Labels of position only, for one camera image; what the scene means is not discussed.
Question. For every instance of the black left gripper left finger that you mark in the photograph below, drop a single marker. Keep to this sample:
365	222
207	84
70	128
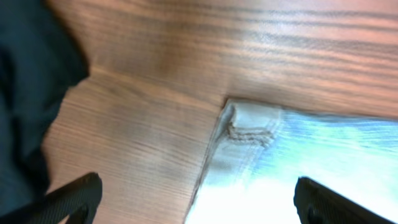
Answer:
75	202

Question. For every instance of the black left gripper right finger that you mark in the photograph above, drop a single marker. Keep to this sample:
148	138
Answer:
317	204

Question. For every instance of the light blue denim shorts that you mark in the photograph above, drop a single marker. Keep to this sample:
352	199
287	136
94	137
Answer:
258	151

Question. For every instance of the black garment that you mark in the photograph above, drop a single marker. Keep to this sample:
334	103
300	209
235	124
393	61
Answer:
40	61

